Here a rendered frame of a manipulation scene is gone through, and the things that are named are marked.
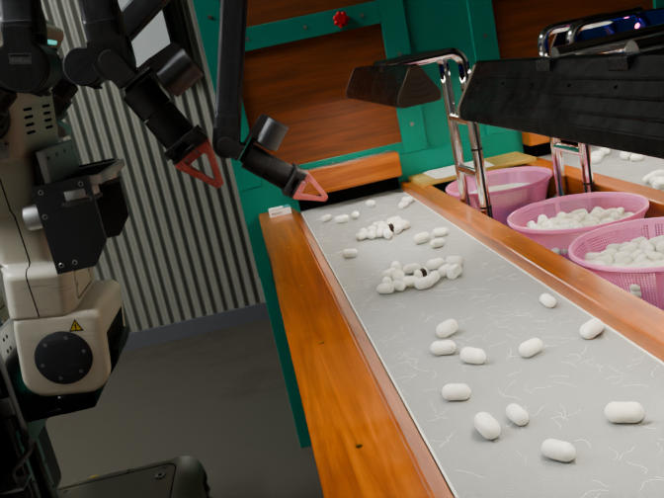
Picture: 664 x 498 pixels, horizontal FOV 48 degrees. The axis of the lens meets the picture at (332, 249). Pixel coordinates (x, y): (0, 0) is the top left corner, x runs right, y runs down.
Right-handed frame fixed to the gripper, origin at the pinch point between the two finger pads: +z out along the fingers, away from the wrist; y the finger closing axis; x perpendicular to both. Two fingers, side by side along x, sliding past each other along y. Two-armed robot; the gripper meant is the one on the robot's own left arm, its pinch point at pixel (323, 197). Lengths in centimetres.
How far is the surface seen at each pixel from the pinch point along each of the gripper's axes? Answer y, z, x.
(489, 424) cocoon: -97, 8, 4
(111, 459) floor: 72, -5, 120
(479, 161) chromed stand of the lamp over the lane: -10.9, 23.7, -23.8
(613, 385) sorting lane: -92, 21, -5
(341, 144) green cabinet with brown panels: 46.9, 6.5, -11.3
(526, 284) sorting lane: -54, 25, -8
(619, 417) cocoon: -101, 18, -4
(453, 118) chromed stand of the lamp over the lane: 1.8, 17.5, -29.9
